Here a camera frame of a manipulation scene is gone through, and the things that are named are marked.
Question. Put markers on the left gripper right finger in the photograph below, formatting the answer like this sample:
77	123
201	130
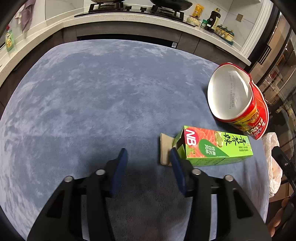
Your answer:
183	173

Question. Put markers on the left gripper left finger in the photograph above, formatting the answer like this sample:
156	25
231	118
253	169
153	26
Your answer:
115	170

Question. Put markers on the green carton box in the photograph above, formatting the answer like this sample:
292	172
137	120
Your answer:
203	147

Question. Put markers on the red instant noodle cup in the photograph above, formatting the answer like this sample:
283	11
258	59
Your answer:
234	98

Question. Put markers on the trash bin with white bag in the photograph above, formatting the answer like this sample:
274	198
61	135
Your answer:
270	140

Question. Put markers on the person's right hand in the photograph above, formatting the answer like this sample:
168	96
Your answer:
275	221

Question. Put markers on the blue plush table cloth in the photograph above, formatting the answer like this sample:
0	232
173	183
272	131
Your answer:
79	105

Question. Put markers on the blue yellow spice jar set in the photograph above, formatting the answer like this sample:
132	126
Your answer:
225	34

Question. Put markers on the white bowl of garlic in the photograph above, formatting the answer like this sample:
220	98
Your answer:
193	21

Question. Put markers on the small green jar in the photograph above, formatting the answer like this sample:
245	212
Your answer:
204	24

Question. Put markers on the dark soy sauce bottle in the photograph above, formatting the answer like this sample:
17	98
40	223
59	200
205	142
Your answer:
213	20

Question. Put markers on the yellow food package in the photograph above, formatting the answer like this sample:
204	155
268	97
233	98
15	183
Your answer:
198	11

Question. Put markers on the black gas stove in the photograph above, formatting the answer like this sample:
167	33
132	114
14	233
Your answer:
154	10

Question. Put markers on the black wok with lid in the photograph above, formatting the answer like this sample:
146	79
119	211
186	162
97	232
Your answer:
173	4

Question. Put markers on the green dish soap bottle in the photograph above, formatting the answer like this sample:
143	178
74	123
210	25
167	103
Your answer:
9	39

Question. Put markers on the beige wok with lid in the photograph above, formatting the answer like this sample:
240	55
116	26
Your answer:
107	1

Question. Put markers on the purple hanging towel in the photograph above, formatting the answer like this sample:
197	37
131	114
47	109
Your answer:
27	14

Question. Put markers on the white hanging towel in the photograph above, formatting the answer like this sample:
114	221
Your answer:
18	15

